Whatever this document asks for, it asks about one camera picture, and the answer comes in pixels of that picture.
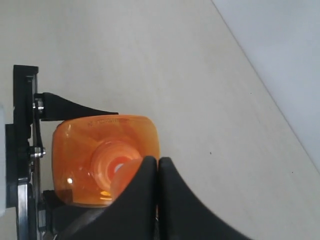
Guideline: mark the orange soap pump bottle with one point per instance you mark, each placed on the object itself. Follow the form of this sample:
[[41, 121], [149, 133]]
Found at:
[[94, 158]]

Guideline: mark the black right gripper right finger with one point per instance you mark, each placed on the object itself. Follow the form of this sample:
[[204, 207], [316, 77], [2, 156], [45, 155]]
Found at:
[[181, 215]]

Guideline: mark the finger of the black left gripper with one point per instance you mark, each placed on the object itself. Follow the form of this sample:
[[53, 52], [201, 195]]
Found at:
[[59, 215]]

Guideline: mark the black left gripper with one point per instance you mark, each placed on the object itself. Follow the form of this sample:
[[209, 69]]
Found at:
[[24, 147]]

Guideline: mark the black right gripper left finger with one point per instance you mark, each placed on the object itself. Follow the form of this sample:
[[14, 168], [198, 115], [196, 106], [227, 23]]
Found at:
[[131, 216]]

